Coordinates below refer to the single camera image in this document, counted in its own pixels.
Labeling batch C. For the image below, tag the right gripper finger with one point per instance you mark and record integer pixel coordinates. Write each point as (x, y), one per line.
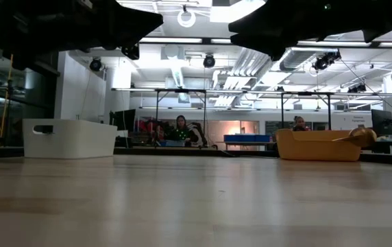
(254, 20)
(264, 44)

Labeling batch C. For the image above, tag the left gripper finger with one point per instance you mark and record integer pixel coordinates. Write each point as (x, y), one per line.
(131, 52)
(137, 24)

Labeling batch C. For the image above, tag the gold spoon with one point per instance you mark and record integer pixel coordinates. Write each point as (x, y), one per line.
(362, 137)

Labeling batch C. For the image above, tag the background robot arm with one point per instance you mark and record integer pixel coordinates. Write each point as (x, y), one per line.
(201, 133)

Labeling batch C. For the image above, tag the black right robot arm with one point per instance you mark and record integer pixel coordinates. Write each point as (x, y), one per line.
(391, 17)

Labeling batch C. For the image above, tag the black monitor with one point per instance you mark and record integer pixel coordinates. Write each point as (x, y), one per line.
(124, 120)
(382, 121)

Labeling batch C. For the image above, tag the red panel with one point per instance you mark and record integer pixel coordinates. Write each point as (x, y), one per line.
(146, 125)

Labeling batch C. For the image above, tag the person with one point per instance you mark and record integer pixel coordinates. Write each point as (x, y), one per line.
(299, 124)
(181, 132)

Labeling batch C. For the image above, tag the blue storage crate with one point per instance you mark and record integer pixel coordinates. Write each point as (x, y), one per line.
(247, 138)

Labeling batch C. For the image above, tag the white plastic bin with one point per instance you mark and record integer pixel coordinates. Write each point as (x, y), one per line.
(79, 140)

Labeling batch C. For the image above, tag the black tripod stand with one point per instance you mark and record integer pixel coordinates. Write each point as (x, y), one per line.
(10, 113)

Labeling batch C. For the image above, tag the yellow plastic bin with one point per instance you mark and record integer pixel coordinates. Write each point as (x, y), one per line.
(319, 147)

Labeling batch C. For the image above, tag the black ceiling camera cluster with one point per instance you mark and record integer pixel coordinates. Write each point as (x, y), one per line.
(324, 61)
(357, 88)

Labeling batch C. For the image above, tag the white ventilation duct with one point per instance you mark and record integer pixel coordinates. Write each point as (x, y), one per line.
(177, 73)

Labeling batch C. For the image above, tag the black metal frame stand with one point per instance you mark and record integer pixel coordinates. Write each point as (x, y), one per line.
(157, 113)
(329, 113)

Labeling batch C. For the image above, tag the black table frame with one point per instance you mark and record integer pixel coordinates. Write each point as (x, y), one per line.
(131, 151)

